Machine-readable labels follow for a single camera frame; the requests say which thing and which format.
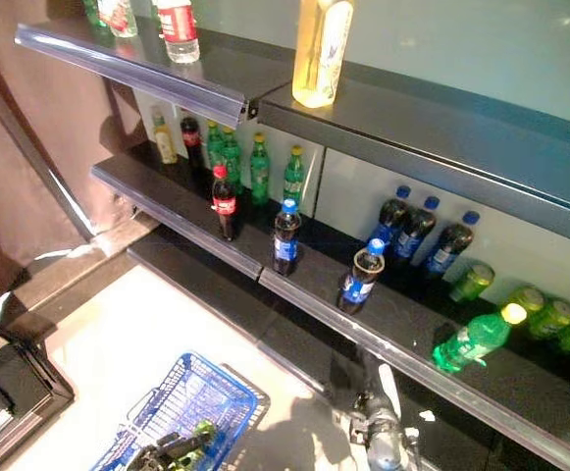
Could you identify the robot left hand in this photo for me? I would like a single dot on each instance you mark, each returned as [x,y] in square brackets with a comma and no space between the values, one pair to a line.
[176,446]

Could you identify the dark shelf board plain edge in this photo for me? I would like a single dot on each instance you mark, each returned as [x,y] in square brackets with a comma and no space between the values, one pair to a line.
[436,137]

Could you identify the dark base shelf board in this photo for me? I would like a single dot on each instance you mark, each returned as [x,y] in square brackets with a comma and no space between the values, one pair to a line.
[245,299]

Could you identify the robot right silver arm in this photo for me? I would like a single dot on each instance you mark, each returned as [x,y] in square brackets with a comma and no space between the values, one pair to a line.
[385,432]

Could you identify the dark shelf board clear strip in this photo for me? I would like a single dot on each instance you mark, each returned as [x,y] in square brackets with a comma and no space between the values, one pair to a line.
[176,206]
[167,73]
[412,338]

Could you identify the small yellow tea bottle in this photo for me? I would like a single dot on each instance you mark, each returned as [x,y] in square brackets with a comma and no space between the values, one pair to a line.
[166,144]

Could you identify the yellow tea bottle large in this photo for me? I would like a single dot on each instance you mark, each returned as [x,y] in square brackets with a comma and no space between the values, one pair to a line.
[320,54]

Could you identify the water bottle red label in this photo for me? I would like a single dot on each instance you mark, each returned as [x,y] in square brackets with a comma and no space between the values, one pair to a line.
[180,29]

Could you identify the clear bottle red white label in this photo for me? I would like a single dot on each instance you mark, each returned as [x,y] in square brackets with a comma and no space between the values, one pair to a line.
[120,17]

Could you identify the green soda bottle yellow cap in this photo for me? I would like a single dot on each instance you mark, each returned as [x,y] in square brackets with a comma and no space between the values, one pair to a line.
[293,179]
[471,338]
[231,159]
[213,144]
[259,169]

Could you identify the black metal pole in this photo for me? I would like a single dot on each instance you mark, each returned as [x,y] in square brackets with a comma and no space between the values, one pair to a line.
[34,157]

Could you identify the black cabinet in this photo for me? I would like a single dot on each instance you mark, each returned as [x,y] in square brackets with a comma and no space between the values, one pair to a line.
[15,382]

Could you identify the blue plastic shopping basket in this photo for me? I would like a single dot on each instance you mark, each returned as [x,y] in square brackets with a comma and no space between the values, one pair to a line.
[225,392]

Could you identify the cola bottle blue label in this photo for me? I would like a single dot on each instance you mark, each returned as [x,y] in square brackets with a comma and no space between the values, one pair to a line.
[391,216]
[414,233]
[449,247]
[360,279]
[286,240]

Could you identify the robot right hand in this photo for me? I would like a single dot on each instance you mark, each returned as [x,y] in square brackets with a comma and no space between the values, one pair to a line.
[353,373]

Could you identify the cola bottle red label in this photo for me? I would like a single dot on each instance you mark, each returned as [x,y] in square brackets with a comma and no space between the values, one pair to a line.
[191,142]
[224,203]

